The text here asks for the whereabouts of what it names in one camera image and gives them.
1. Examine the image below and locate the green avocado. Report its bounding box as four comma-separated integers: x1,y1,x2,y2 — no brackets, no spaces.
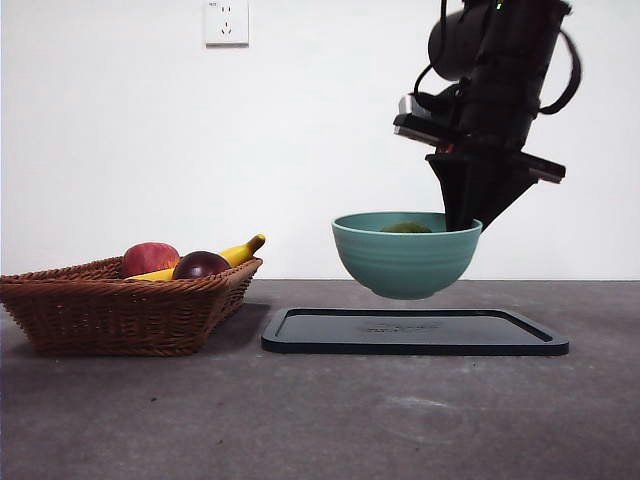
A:
380,221,434,234

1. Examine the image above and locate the teal ribbed bowl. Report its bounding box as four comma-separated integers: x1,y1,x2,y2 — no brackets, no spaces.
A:
330,211,484,301

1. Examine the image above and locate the black rectangular tray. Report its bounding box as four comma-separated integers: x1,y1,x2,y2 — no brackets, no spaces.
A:
261,307,571,357

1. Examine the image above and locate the yellow banana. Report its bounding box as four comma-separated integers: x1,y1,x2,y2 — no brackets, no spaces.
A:
124,233,267,281

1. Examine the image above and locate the dark purple round fruit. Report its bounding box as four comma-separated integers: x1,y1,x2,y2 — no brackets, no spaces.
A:
172,250,232,281

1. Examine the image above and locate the red peach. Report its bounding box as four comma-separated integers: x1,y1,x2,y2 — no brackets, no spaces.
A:
119,242,181,280

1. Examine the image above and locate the brown wicker basket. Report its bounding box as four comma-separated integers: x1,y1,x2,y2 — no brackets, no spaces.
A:
0,257,264,358

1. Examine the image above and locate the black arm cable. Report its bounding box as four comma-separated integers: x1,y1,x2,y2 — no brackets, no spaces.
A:
538,28,584,115
412,0,464,104

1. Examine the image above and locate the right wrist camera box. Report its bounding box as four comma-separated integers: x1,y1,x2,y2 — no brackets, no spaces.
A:
397,93,432,121

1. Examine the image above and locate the white wall socket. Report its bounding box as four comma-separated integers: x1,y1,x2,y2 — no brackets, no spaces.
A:
205,0,250,49

